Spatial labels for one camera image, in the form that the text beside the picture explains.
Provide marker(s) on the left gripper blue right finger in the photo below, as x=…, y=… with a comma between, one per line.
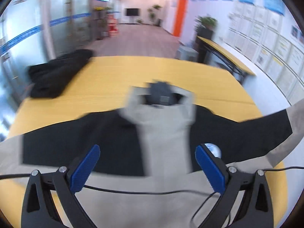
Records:
x=255, y=209

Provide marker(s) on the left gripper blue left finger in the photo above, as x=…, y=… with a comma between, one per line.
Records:
x=39, y=208

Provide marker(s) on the grey and black jacket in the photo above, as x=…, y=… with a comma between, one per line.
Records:
x=147, y=155

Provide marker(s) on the black garment on table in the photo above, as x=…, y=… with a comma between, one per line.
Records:
x=50, y=79

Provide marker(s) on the grey plastic stool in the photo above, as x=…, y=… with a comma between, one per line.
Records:
x=186, y=53

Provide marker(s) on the potted green plant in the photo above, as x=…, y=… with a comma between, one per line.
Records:
x=205, y=26

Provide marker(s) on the red crates stack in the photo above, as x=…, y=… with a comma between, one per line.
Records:
x=112, y=25

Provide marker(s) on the wall television screen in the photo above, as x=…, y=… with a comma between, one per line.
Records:
x=132, y=12

